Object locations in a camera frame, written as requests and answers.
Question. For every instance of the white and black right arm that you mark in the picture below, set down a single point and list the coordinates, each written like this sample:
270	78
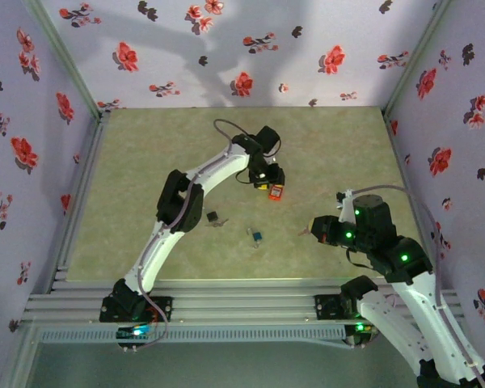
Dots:
420	323

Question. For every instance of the red padlock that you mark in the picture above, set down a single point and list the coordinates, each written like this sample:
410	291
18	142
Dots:
275	193

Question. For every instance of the aluminium front rail beam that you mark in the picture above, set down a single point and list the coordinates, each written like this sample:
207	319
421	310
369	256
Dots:
246	299

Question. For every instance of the grey frame leg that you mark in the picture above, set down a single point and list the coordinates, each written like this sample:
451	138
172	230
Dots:
20	355

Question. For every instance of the black padlock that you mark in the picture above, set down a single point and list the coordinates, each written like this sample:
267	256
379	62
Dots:
212	216

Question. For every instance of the circuit board with LED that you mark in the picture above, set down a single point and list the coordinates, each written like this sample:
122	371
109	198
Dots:
361	327
141	332

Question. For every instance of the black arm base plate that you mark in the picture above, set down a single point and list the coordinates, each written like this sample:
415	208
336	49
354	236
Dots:
165	307
325	307

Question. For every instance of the blue padlock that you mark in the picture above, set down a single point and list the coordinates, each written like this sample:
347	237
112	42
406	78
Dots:
258	235

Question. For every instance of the aluminium side rail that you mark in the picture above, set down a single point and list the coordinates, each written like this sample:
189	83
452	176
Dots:
400	161
89	161

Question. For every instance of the grey corner post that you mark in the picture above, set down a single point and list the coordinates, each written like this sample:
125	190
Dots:
70	60
414	60

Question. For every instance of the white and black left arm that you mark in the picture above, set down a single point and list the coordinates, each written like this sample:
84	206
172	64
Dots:
222	165

